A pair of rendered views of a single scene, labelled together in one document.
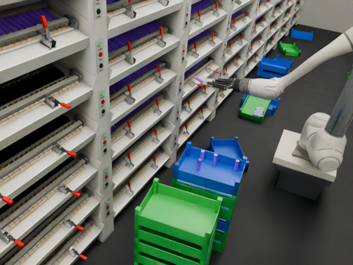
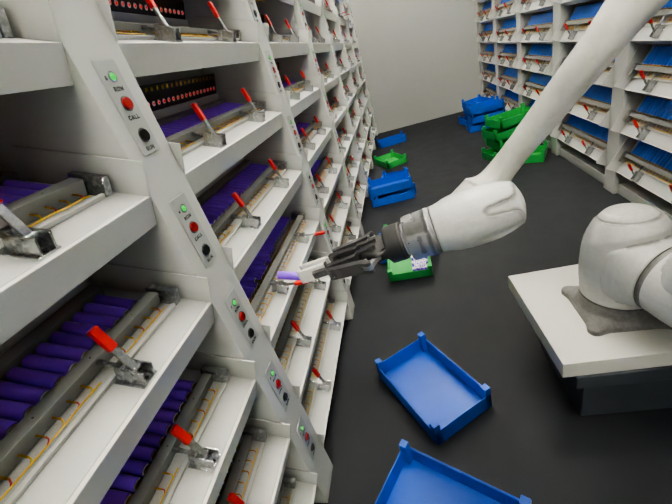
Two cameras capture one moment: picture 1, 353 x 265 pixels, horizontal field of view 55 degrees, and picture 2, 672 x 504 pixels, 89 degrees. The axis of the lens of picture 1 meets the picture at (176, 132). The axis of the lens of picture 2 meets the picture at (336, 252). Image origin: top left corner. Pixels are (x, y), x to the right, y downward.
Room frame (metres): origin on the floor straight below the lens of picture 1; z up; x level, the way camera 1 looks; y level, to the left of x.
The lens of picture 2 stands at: (1.22, -0.13, 0.96)
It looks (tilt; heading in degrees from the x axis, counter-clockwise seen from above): 28 degrees down; 352
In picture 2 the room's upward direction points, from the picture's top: 18 degrees counter-clockwise
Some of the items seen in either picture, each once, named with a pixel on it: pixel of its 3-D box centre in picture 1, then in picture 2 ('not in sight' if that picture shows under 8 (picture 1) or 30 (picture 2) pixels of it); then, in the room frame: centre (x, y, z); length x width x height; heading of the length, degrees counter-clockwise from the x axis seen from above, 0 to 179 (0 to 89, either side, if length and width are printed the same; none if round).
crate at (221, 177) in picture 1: (210, 167); not in sight; (1.26, -0.18, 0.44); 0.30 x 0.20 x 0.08; 74
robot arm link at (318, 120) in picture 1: (317, 131); (626, 253); (1.72, -0.83, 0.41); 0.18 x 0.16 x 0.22; 175
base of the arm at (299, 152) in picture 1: (310, 148); (611, 293); (1.75, -0.83, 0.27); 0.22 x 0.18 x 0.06; 155
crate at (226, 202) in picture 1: (208, 180); not in sight; (1.26, -0.18, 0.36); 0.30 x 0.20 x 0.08; 74
